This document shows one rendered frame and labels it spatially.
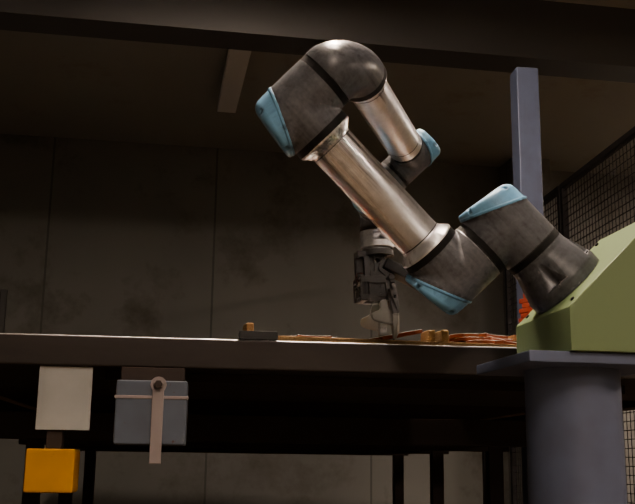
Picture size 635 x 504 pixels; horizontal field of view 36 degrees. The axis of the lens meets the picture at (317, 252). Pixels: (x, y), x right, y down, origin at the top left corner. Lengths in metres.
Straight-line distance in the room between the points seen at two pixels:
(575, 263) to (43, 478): 1.04
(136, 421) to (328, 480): 5.35
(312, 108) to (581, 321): 0.59
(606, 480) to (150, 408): 0.83
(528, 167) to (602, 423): 2.62
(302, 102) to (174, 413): 0.63
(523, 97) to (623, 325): 2.73
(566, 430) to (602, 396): 0.09
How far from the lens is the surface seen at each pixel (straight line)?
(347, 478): 7.21
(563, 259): 1.79
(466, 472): 7.44
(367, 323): 2.19
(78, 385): 1.92
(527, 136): 4.32
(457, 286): 1.77
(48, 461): 1.90
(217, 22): 4.79
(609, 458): 1.77
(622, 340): 1.72
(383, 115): 1.89
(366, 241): 2.15
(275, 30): 4.80
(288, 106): 1.72
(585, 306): 1.70
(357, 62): 1.75
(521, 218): 1.79
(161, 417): 1.87
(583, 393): 1.75
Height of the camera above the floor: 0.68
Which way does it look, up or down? 12 degrees up
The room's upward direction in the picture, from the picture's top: 1 degrees clockwise
